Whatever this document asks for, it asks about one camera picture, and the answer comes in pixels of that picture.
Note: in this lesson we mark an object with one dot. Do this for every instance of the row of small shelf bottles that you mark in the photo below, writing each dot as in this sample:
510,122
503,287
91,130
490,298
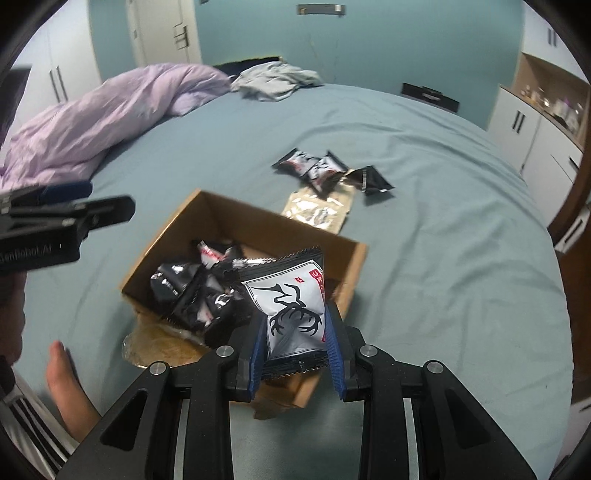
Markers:
554,104

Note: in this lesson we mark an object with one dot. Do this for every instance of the white cabinet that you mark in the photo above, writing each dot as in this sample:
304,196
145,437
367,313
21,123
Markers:
521,120

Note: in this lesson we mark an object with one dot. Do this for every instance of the metal wall plate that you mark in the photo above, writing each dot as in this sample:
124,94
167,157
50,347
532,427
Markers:
321,9

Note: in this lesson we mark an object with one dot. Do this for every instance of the black white antler print packet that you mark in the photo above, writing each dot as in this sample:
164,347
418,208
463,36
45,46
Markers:
288,314

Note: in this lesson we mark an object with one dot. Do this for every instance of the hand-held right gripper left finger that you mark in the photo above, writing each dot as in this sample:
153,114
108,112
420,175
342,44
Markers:
257,364

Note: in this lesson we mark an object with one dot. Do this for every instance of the brown wooden chair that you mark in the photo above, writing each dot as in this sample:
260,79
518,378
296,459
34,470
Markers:
572,207

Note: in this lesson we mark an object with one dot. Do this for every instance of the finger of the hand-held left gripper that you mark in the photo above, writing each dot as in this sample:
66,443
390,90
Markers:
67,190
92,210

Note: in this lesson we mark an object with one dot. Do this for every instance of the striped shorts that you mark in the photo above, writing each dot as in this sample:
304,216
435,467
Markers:
32,429

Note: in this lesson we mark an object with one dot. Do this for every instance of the purple duvet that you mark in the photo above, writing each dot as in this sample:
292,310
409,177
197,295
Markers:
101,120

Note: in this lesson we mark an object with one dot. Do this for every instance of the white wardrobe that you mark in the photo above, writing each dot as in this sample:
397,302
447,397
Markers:
55,78

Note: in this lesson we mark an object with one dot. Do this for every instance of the black bag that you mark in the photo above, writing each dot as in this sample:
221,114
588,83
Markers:
429,96

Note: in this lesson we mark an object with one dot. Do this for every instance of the dark blue pillow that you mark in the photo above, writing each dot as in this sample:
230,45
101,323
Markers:
235,65

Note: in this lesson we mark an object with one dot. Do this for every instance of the brown cardboard box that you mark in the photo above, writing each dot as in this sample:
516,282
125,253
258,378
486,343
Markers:
323,249

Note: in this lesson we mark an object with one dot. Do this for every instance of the grey crumpled cloth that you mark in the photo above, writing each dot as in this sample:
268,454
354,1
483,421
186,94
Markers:
277,81

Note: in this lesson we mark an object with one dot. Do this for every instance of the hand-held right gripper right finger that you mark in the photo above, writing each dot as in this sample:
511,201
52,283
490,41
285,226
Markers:
334,364

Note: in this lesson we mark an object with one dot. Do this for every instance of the white door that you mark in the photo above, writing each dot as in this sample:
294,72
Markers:
161,32

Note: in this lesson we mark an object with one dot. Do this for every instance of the black snack packet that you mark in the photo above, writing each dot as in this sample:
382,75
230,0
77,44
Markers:
173,284
212,304
328,173
233,261
376,181
295,164

